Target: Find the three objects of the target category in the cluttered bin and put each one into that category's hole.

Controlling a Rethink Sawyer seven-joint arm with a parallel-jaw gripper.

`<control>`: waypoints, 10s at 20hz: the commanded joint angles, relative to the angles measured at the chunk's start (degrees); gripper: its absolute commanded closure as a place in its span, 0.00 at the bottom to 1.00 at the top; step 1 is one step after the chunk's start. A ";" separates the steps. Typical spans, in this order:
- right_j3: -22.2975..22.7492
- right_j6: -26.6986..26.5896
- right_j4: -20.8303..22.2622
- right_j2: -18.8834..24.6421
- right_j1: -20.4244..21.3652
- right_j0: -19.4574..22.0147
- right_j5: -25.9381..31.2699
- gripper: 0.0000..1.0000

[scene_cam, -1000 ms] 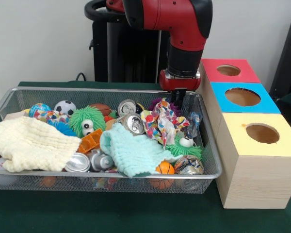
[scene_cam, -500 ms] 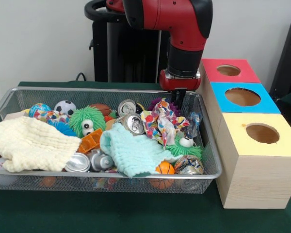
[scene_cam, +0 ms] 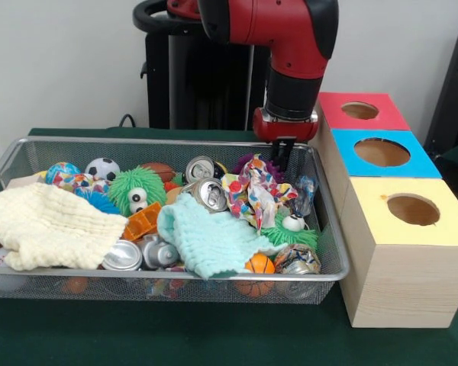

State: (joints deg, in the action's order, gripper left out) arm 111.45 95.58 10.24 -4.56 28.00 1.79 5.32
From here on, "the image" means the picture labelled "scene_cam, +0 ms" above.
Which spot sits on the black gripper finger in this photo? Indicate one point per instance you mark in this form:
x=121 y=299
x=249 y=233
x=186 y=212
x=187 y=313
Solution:
x=276 y=152
x=288 y=154

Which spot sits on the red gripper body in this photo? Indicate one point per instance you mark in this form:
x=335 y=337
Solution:
x=282 y=129

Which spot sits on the purple spiky ball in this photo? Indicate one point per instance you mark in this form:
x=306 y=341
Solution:
x=275 y=169

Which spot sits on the colourful dotted cloth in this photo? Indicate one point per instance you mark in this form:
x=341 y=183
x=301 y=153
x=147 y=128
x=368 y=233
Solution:
x=252 y=194

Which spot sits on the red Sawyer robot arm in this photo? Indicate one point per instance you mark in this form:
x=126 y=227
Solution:
x=278 y=34

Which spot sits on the clear mesh bin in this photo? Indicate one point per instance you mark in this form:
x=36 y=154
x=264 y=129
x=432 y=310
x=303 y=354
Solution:
x=328 y=236

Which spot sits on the wooden box with three holes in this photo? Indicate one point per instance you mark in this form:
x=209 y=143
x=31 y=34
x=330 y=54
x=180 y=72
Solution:
x=400 y=282

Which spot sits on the silver drink can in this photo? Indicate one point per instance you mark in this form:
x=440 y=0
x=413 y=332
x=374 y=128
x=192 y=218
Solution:
x=210 y=192

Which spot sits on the green spiky googly-eyed ball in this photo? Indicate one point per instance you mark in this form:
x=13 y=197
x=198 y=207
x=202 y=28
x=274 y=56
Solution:
x=286 y=238
x=126 y=185

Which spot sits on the mint knitted cloth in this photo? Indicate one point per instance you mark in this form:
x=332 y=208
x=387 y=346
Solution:
x=206 y=236

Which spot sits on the small brown football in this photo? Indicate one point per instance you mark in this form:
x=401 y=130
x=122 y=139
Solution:
x=160 y=171

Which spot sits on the small soccer ball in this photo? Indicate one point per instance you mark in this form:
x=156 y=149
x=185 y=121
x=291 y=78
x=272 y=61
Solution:
x=103 y=167

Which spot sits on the black upright stand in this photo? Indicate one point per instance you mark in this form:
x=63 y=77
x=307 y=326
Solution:
x=454 y=95

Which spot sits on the blue spiky ball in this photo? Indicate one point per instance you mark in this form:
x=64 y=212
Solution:
x=99 y=200

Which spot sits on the cream knitted cloth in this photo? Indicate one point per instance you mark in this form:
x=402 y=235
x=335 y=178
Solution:
x=49 y=225

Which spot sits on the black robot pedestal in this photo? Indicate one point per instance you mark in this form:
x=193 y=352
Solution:
x=191 y=84

